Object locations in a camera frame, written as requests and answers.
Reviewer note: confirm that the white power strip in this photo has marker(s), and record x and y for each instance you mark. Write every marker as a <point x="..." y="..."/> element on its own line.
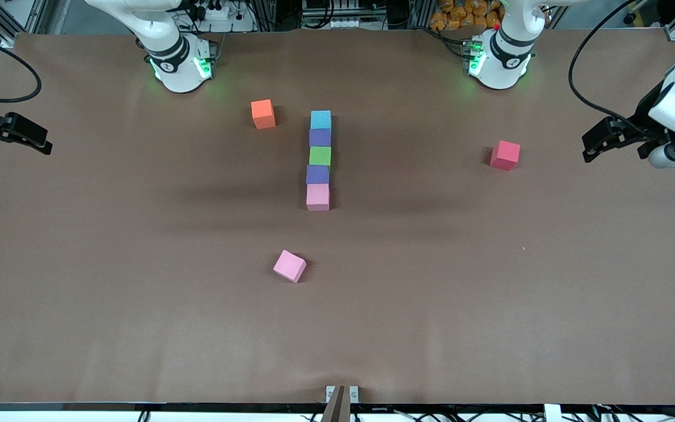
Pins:
<point x="214" y="12"/>

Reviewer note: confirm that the pink foam block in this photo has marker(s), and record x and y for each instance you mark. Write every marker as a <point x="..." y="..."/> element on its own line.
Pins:
<point x="289" y="266"/>
<point x="317" y="197"/>

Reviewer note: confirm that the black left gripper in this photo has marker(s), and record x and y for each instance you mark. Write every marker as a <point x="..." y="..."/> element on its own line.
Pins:
<point x="642" y="124"/>

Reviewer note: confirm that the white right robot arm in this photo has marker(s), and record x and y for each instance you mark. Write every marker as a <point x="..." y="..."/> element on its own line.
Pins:
<point x="176" y="53"/>

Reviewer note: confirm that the red foam block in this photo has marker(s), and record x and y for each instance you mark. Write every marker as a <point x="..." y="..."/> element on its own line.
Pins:
<point x="505" y="155"/>

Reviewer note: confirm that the brown strut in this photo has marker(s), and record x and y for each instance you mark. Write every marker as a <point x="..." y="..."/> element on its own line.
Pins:
<point x="337" y="407"/>

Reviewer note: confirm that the cyan foam block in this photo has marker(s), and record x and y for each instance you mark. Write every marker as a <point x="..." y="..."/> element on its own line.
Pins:
<point x="321" y="120"/>

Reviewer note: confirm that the green foam block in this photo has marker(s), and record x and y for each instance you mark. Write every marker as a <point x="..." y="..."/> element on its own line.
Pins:
<point x="320" y="156"/>

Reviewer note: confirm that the small white box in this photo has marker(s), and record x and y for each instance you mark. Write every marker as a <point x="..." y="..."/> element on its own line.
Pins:
<point x="549" y="413"/>

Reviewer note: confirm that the purple foam block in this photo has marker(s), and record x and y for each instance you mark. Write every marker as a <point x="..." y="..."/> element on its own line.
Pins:
<point x="320" y="138"/>
<point x="317" y="174"/>

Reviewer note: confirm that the orange foam block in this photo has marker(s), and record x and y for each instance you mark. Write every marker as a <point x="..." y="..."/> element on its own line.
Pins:
<point x="263" y="114"/>

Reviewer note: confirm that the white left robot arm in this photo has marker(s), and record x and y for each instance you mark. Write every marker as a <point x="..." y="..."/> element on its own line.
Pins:
<point x="504" y="55"/>

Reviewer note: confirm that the bag of orange items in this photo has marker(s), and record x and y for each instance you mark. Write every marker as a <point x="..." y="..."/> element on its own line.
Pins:
<point x="466" y="14"/>

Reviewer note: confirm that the metal bracket plate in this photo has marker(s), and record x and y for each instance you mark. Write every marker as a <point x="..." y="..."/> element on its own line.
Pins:
<point x="330" y="394"/>

